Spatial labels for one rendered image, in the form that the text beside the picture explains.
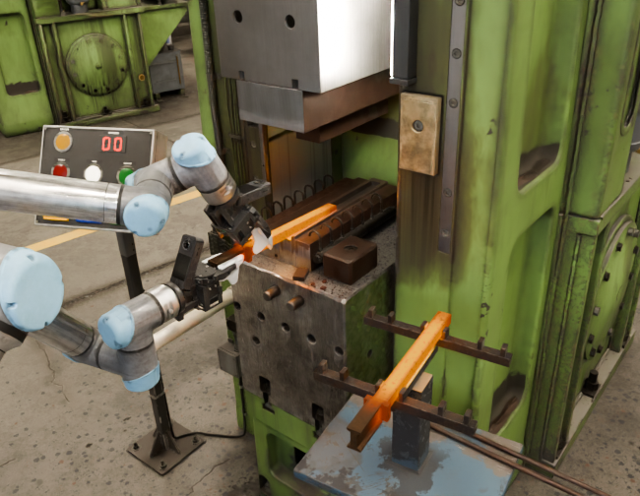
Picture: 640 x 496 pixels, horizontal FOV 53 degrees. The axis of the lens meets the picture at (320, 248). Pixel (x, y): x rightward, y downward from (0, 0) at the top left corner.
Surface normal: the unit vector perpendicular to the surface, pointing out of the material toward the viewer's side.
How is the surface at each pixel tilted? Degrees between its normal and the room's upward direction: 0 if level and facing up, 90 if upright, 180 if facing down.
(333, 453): 0
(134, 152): 60
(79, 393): 0
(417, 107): 90
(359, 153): 90
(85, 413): 0
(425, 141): 90
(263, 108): 90
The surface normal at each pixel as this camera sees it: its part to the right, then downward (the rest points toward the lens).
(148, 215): 0.10, 0.47
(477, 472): -0.04, -0.88
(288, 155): 0.78, 0.27
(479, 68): -0.62, 0.39
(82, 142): -0.22, -0.04
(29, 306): 0.94, 0.06
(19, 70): 0.56, 0.37
